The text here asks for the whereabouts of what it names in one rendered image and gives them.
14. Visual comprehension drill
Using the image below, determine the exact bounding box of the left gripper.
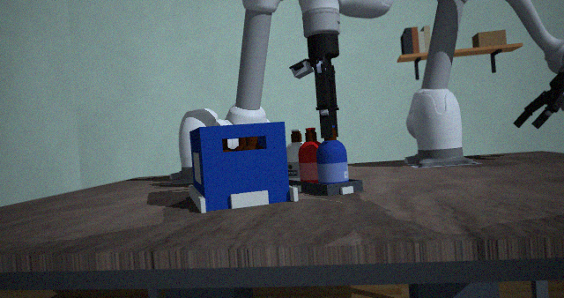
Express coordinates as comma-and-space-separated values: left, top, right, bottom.
513, 72, 564, 129

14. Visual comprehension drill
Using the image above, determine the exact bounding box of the brown bottle with white cap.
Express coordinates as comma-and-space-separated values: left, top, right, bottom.
234, 138, 246, 151
222, 138, 234, 153

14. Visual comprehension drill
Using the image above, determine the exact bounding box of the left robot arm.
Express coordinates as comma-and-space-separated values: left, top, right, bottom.
404, 0, 564, 167

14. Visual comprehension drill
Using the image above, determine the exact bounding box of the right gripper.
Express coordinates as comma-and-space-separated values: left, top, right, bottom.
307, 33, 339, 138

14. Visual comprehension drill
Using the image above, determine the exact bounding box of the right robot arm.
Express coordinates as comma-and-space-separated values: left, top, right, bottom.
170, 0, 393, 183

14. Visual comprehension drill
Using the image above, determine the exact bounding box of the brown bottle with cream cap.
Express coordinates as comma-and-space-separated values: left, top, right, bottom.
241, 137, 264, 151

